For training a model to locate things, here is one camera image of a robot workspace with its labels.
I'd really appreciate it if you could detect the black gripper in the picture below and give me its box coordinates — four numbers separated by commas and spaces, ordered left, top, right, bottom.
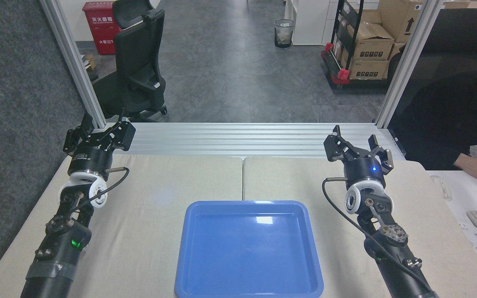
323, 125, 394, 189
63, 113, 136, 181

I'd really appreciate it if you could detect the blue plastic tray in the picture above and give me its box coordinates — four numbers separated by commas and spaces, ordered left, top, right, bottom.
175, 201, 324, 298

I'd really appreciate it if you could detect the beige table mat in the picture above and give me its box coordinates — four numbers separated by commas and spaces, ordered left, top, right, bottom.
243, 156, 477, 298
0, 153, 244, 298

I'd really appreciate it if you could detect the black red storage cart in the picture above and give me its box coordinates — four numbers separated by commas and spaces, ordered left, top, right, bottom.
320, 0, 393, 90

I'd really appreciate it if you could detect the flat cardboard box with labels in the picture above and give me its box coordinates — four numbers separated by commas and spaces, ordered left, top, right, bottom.
349, 60, 390, 80

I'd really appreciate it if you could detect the black mesh office chair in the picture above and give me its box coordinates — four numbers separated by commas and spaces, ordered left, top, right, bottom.
93, 0, 168, 123

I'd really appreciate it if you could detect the small white device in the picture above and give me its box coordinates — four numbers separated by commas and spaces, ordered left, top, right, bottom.
430, 175, 453, 199

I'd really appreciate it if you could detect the person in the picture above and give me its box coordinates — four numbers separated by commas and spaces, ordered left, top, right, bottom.
390, 64, 477, 171

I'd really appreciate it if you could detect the grey felt partition panel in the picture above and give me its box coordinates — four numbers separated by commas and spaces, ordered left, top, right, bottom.
0, 0, 95, 292

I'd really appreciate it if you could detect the red fire extinguisher box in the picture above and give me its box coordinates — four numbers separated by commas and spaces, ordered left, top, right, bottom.
82, 1, 121, 56

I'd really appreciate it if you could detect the cardboard box with black labels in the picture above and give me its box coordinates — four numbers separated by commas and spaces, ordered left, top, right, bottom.
347, 22, 395, 62

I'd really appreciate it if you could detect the white side table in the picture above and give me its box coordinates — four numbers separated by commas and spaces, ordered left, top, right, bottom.
426, 171, 477, 286

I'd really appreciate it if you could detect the large cardboard box with arrow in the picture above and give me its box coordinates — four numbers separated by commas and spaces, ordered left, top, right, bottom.
378, 0, 426, 44

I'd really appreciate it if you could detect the white cabinet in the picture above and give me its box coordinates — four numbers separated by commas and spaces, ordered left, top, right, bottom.
284, 0, 343, 46

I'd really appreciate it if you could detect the white power strip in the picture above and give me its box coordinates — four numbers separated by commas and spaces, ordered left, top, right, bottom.
458, 221, 477, 260

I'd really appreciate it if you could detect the black padded office chair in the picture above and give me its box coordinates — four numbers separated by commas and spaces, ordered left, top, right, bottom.
388, 8, 477, 125

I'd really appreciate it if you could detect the silver aluminium post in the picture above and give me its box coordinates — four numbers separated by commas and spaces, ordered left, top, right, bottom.
375, 0, 444, 129
40, 0, 107, 129

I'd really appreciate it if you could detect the silver aluminium rail platform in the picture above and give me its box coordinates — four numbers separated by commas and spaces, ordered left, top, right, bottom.
81, 122, 407, 160

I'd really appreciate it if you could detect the black wire waste bin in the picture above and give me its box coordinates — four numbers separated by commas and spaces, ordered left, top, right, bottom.
274, 19, 296, 48

